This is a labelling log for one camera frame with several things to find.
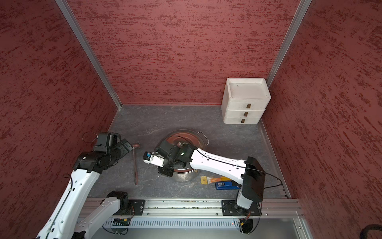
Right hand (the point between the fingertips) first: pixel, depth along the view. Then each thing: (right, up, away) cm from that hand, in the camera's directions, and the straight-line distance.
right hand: (162, 170), depth 71 cm
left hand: (-20, +8, +3) cm, 22 cm away
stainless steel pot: (+12, -1, -1) cm, 13 cm away
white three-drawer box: (+48, +37, +21) cm, 64 cm away
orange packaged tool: (+22, -9, +12) cm, 27 cm away
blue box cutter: (+34, -10, +5) cm, 35 cm away
